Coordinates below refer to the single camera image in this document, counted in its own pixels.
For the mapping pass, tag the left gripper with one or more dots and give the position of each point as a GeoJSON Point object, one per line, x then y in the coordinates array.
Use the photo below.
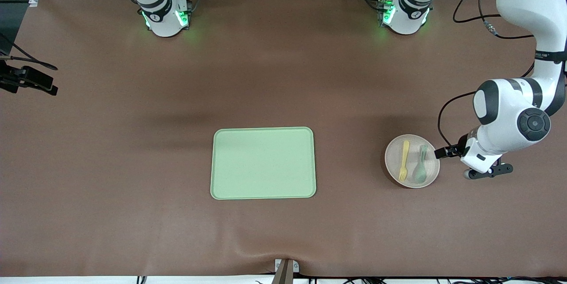
{"type": "Point", "coordinates": [456, 149]}

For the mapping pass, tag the beige round plate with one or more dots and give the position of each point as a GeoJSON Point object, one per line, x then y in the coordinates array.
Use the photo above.
{"type": "Point", "coordinates": [412, 140]}

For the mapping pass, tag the yellow plastic fork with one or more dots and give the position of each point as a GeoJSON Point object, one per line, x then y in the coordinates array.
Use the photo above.
{"type": "Point", "coordinates": [404, 155]}

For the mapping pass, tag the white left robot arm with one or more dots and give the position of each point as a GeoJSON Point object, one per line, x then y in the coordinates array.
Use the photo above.
{"type": "Point", "coordinates": [527, 0]}

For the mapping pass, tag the pale green plastic spoon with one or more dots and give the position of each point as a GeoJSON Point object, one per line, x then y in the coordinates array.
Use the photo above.
{"type": "Point", "coordinates": [420, 173]}

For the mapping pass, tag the brown table mat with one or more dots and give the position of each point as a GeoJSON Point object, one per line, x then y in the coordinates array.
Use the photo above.
{"type": "Point", "coordinates": [133, 164]}

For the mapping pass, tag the light green rectangular tray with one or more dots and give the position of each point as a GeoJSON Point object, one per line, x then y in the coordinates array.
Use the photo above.
{"type": "Point", "coordinates": [263, 163]}

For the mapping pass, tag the grey metal clamp bracket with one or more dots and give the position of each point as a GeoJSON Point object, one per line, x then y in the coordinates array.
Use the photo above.
{"type": "Point", "coordinates": [287, 270]}

